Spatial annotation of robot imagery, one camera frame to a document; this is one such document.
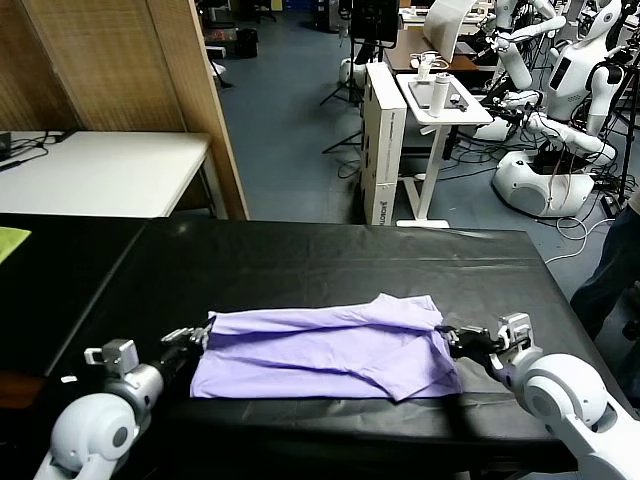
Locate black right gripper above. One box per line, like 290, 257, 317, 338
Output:
434, 327, 504, 359

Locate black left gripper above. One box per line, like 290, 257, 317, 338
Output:
149, 324, 215, 384

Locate lavender t-shirt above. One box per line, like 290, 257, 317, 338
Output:
189, 293, 464, 403

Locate large black table cover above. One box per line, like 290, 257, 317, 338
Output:
37, 218, 631, 471

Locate person's leg in jeans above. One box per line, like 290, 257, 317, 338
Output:
569, 189, 640, 341

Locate white standing desk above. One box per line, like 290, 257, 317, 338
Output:
395, 73, 494, 229

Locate white table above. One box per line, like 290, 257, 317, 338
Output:
0, 130, 217, 220

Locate tall white cardboard box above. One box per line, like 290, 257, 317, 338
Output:
358, 62, 407, 226

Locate yellow-green cloth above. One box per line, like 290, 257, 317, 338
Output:
0, 226, 32, 264

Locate white bottle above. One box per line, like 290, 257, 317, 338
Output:
430, 72, 450, 117

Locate grey laptop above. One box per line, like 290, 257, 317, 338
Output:
407, 79, 474, 110

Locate white humanoid robot with base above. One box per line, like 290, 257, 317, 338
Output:
492, 0, 640, 218

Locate white gadget on stand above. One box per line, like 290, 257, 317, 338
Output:
409, 52, 449, 81

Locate brown desk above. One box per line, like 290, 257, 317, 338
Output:
383, 29, 499, 76

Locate white curved panel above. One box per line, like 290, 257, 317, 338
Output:
423, 0, 474, 64

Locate black monitor on stand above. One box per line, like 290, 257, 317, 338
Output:
349, 0, 401, 49

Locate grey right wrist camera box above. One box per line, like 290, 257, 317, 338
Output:
497, 313, 534, 354

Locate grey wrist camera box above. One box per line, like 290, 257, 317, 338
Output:
497, 313, 534, 354
83, 339, 140, 374

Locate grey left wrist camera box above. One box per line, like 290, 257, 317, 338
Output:
83, 339, 140, 374

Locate white floor cable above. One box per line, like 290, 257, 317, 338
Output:
543, 214, 626, 265

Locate black cables on white table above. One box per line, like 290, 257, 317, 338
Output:
0, 130, 76, 174

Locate black camera tripod by robot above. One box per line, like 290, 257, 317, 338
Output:
607, 64, 640, 206

